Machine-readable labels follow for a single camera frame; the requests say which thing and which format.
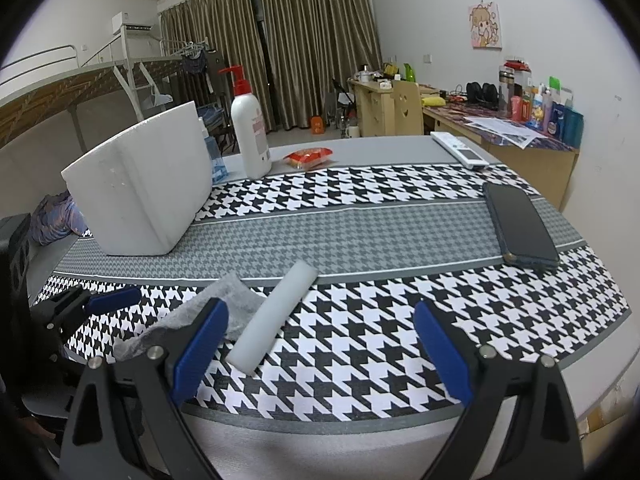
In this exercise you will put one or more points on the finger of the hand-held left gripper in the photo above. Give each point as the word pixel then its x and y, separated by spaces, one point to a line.
pixel 112 297

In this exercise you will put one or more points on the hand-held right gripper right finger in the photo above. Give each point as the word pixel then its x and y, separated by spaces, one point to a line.
pixel 440 345

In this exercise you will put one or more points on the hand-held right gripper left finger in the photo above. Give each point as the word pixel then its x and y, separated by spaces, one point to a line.
pixel 200 345

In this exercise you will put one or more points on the grey felt cloth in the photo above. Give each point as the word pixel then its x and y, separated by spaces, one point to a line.
pixel 235 300

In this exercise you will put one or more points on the white foam cylinder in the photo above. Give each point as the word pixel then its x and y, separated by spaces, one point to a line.
pixel 270 320

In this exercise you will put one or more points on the white foam box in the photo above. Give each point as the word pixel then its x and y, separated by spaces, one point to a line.
pixel 140 185

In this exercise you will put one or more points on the person's left forearm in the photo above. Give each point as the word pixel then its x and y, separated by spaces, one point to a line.
pixel 20 420

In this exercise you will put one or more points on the blue plaid blanket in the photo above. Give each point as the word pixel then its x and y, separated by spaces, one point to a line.
pixel 55 217

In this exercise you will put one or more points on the black smartphone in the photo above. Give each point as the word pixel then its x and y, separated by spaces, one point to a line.
pixel 520 225

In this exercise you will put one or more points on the houndstooth tablecloth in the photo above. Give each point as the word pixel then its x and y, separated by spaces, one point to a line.
pixel 350 230

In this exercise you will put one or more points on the blue spray bottle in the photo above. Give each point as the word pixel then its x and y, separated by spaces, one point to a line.
pixel 217 160

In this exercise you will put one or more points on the white metal bunk bed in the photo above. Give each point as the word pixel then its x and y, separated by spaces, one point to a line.
pixel 50 95

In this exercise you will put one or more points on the white remote control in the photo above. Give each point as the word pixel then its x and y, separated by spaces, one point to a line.
pixel 460 150

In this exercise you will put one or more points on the desk with patterned cover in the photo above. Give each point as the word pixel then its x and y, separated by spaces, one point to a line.
pixel 530 170

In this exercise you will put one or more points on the white hanging bag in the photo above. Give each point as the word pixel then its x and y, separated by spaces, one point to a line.
pixel 155 99

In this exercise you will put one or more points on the white bed ladder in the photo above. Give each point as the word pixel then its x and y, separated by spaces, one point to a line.
pixel 135 90

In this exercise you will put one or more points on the white lotion pump bottle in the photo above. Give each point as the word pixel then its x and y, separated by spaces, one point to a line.
pixel 250 135

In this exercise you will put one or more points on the red snack packet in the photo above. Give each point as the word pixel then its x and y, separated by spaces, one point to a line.
pixel 307 157

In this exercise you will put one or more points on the white papers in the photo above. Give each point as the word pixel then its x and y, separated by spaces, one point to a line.
pixel 505 130

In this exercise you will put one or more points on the yellow cloth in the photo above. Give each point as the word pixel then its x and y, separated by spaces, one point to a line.
pixel 434 101

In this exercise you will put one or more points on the hanging dark clothes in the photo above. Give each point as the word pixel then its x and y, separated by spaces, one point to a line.
pixel 197 65

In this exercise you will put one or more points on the orange bucket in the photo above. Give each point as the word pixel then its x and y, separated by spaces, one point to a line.
pixel 317 126

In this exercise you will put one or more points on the black headphones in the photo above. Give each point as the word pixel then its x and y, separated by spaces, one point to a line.
pixel 481 94

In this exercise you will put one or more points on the group of toiletry bottles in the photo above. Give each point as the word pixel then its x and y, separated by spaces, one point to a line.
pixel 545 110

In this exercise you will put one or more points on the green bottle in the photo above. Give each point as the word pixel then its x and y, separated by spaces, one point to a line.
pixel 410 74

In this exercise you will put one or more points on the white air conditioner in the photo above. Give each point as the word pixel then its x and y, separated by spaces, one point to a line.
pixel 134 22

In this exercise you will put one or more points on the brown curtain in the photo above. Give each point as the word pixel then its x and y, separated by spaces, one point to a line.
pixel 320 45
pixel 220 40

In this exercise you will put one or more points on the cartoon wall poster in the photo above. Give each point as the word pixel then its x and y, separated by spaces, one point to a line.
pixel 485 25

